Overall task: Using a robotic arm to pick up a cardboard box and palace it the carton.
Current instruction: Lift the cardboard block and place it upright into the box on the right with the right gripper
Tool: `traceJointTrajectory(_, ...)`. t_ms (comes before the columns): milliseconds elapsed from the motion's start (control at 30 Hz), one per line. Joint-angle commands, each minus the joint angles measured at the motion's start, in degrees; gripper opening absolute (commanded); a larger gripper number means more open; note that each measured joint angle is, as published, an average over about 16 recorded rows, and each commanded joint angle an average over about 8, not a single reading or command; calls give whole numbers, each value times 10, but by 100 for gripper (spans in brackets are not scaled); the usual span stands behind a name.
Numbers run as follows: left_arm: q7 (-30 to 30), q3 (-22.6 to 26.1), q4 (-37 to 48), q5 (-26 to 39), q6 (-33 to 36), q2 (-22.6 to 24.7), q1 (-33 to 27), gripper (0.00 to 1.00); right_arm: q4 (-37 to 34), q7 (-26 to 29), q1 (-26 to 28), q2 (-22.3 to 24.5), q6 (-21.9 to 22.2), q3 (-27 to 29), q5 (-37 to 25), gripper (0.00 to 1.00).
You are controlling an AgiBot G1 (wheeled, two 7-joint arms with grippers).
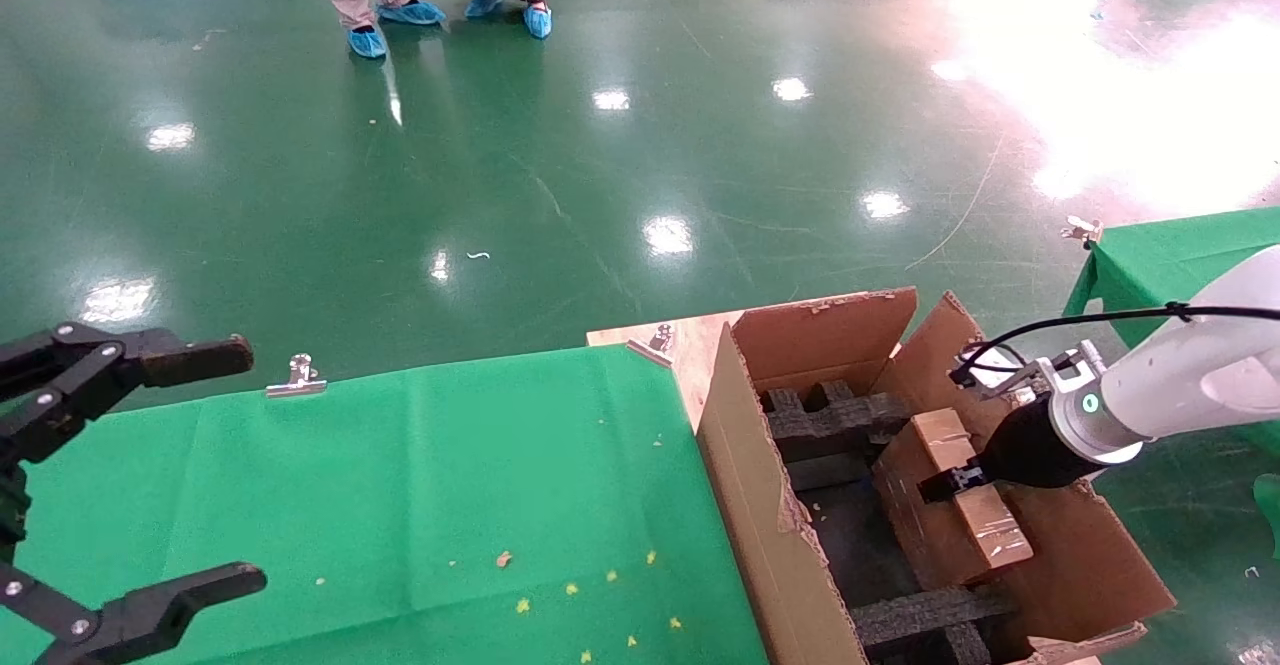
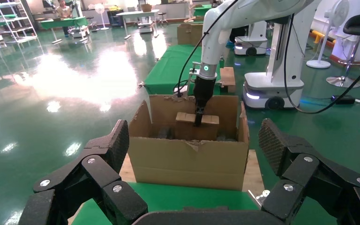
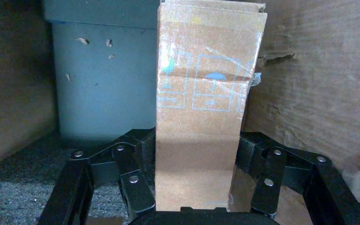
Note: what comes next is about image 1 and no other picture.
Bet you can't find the taped brown cardboard box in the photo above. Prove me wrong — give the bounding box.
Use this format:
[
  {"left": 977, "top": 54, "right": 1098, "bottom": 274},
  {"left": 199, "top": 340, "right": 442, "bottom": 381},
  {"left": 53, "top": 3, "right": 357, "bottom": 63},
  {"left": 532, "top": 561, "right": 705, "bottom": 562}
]
[{"left": 873, "top": 407, "right": 1034, "bottom": 591}]

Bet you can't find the large open cardboard carton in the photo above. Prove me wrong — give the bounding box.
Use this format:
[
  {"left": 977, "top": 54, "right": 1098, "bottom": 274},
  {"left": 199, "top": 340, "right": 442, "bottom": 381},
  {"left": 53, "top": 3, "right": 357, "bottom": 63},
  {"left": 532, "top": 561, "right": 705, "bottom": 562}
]
[{"left": 695, "top": 285, "right": 1176, "bottom": 665}]

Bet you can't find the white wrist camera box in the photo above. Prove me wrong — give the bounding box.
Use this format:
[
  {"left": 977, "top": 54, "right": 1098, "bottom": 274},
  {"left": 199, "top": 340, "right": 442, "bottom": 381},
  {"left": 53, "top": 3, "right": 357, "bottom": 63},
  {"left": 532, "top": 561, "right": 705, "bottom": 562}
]
[{"left": 960, "top": 340, "right": 1109, "bottom": 398}]

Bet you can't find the green fabric piece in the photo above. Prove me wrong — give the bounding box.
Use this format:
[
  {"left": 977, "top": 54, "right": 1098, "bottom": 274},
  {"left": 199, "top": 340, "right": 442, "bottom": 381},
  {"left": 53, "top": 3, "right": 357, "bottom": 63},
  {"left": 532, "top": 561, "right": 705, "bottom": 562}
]
[{"left": 1252, "top": 473, "right": 1280, "bottom": 558}]

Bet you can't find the large green table cloth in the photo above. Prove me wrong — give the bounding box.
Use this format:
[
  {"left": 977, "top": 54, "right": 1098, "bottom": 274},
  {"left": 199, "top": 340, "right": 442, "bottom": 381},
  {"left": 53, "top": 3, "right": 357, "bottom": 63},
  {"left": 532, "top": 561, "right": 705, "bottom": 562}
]
[{"left": 0, "top": 343, "right": 771, "bottom": 665}]

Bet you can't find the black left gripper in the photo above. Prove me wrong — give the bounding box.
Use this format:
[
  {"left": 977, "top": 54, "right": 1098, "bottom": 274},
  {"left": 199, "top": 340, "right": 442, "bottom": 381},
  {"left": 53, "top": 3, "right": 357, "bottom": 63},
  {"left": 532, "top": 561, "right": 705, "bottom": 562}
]
[{"left": 0, "top": 323, "right": 269, "bottom": 665}]

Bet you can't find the small green table cloth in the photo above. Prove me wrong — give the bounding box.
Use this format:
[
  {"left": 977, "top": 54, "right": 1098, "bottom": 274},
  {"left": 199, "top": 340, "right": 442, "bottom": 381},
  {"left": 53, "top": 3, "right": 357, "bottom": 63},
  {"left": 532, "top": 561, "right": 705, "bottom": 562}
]
[{"left": 1062, "top": 207, "right": 1280, "bottom": 346}]

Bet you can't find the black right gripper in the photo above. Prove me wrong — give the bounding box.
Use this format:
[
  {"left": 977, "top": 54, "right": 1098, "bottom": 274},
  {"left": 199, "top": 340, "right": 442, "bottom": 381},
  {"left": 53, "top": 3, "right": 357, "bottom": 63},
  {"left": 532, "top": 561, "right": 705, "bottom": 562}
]
[{"left": 918, "top": 395, "right": 1086, "bottom": 504}]

